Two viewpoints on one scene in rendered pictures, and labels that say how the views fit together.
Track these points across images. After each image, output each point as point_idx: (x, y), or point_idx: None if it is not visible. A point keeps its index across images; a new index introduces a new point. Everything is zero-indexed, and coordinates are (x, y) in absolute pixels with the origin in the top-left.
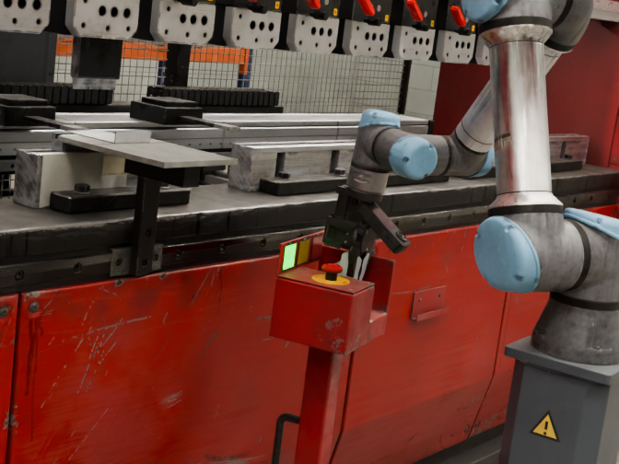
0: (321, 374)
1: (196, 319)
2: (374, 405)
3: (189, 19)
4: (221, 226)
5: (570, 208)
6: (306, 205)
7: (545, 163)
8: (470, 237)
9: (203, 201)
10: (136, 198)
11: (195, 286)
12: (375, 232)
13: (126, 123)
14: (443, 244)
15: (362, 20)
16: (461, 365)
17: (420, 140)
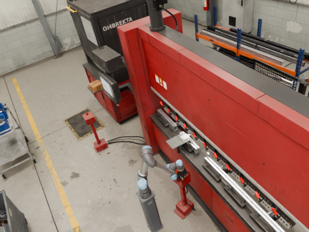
0: None
1: (186, 165)
2: (218, 215)
3: (190, 132)
4: (187, 158)
5: (144, 179)
6: (198, 170)
7: (140, 169)
8: (239, 221)
9: (193, 155)
10: None
11: (185, 161)
12: (181, 175)
13: None
14: (231, 212)
15: (220, 158)
16: None
17: (167, 165)
